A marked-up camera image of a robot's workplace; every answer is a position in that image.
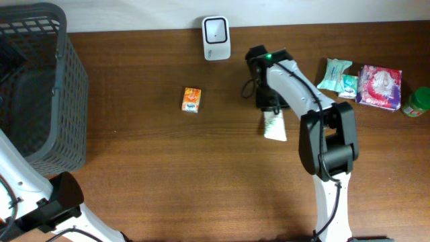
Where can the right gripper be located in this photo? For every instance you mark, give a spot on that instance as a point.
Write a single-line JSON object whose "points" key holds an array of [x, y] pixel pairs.
{"points": [[261, 103]]}

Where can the white tube with tan cap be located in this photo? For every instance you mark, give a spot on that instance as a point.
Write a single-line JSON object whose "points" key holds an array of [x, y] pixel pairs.
{"points": [[274, 126]]}

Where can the teal wet wipes pouch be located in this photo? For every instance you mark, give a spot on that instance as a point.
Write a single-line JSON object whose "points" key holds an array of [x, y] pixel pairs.
{"points": [[333, 78]]}

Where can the small orange box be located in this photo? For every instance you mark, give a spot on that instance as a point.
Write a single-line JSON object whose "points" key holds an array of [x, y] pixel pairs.
{"points": [[191, 100]]}

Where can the small teal box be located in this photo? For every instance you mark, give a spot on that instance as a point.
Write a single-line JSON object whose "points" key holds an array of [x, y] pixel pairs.
{"points": [[350, 87]]}

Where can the red purple tissue pack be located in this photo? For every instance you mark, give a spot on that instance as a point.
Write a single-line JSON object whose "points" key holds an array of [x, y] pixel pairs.
{"points": [[379, 87]]}

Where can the green jar with green lid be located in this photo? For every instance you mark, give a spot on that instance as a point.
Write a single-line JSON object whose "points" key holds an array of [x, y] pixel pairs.
{"points": [[417, 103]]}

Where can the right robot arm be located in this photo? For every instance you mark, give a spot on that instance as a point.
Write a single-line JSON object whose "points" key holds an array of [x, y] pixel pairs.
{"points": [[328, 144]]}

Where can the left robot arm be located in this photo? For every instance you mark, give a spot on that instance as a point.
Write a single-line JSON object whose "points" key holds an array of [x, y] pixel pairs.
{"points": [[30, 201]]}

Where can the grey plastic mesh basket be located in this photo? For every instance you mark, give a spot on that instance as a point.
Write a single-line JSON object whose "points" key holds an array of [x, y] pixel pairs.
{"points": [[44, 88]]}

